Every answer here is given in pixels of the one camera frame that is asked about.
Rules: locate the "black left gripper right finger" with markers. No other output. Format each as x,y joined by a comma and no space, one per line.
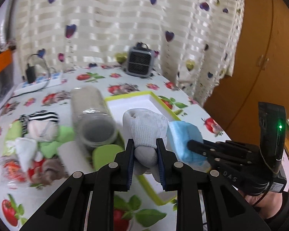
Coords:
204,200

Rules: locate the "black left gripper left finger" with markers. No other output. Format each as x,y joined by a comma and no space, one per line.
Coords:
86,201

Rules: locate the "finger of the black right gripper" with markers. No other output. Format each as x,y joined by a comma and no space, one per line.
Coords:
207,146

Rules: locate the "white cloth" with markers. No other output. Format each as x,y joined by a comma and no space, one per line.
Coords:
73,158

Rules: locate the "light green cloth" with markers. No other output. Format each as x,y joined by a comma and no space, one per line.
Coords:
49,149

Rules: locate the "white grey sock bundle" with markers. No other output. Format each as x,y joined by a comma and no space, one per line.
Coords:
144,127

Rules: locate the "clear printed plastic bag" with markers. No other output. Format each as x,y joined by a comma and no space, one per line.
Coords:
23,164

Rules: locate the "black white striped sock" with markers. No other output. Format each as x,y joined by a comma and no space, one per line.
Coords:
42,115

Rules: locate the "white beige sock bundle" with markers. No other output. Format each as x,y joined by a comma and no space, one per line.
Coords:
43,131

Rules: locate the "green towel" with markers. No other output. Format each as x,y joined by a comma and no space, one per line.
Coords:
14,132

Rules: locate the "person's right hand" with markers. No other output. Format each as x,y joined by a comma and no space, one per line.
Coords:
273,205

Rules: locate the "green jar lid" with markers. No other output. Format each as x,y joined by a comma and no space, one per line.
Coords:
104,155

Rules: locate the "fruit-print tablecloth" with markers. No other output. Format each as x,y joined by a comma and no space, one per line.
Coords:
22,193

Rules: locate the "clear plastic jar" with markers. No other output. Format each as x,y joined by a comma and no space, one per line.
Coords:
91,119

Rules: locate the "brown wooden cabinet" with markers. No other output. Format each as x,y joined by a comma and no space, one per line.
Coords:
261,71

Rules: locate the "yellow-green shallow box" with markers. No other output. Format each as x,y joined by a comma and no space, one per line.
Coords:
119,104

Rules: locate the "grey mini heater fan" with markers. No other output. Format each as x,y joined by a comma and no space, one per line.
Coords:
140,61

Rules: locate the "cream heart-pattern curtain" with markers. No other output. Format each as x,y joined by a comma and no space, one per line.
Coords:
195,40

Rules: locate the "white blue power strip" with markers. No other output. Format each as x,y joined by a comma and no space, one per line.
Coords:
39,83

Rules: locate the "orange storage bin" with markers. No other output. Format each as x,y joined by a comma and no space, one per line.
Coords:
5,59

